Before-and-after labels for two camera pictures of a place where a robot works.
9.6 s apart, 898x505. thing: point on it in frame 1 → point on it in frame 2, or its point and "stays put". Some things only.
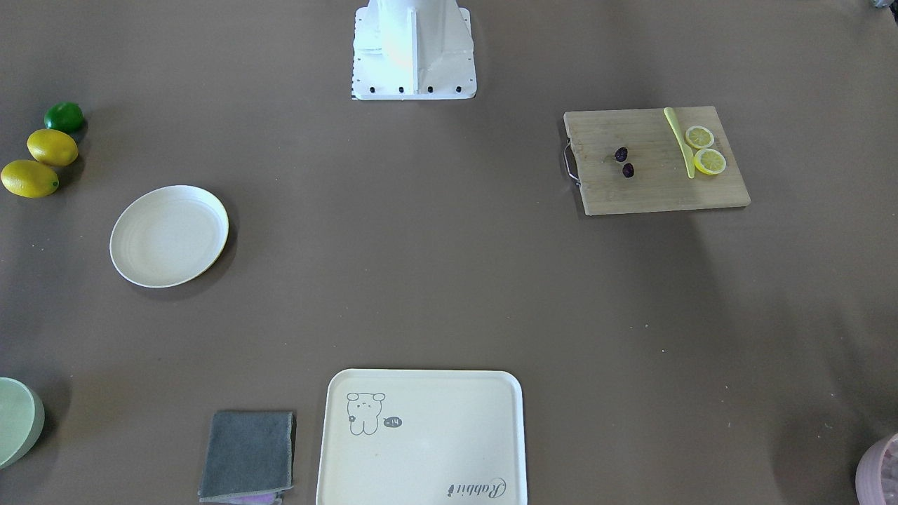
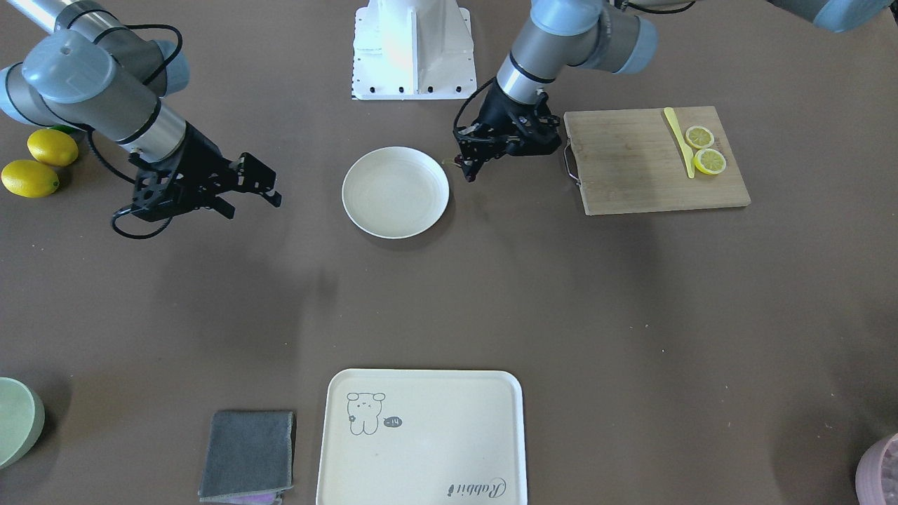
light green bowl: [22, 414] stays put
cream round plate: [167, 236] → [396, 192]
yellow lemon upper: [52, 147] stays put
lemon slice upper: [699, 137] stays put
